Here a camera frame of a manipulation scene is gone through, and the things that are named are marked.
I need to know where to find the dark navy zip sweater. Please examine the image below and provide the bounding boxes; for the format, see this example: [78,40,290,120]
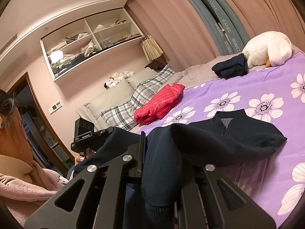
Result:
[71,108,288,229]

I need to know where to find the person's left hand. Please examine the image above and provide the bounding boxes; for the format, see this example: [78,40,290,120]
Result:
[75,151,96,165]

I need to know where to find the beige bed pillow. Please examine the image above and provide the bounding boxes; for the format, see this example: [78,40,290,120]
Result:
[76,68,157,130]

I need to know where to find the plaid grey pillow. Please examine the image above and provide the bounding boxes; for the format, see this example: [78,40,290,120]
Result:
[100,65,175,131]

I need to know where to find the purple floral bed sheet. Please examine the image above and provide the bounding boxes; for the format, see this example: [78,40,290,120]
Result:
[142,52,304,225]

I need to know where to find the plush toys on headboard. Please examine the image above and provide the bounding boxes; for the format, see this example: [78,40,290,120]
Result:
[104,71,134,90]

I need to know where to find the person in pink sweater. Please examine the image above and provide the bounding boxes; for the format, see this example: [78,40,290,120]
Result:
[0,90,69,225]

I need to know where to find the red puffer jacket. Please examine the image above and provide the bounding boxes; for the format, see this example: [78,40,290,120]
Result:
[133,83,185,125]

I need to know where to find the beige pleated lamp shade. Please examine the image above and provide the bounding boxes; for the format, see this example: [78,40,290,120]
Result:
[141,35,163,62]

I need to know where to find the taupe grey blanket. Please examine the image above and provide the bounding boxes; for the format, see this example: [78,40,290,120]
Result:
[164,53,267,90]

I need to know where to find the folded dark navy garment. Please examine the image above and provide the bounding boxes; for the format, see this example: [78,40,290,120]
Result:
[211,53,248,80]

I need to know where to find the pink pleated curtain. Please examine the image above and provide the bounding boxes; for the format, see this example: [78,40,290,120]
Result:
[125,0,304,71]

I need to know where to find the white plush goose toy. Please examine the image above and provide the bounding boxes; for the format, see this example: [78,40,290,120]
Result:
[242,31,292,69]

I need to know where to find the grey lettered curtain band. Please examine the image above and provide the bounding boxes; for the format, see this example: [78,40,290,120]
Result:
[188,0,250,55]

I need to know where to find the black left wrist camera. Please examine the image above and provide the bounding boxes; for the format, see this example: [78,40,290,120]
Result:
[74,118,94,141]

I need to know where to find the dark wooden door frame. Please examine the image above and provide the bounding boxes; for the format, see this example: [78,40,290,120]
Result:
[8,73,74,176]

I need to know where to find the white wall switch panel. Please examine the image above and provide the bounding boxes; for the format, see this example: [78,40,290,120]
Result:
[48,101,62,115]

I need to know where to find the white wall shelf unit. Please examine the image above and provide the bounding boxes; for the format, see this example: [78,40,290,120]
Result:
[40,8,144,81]

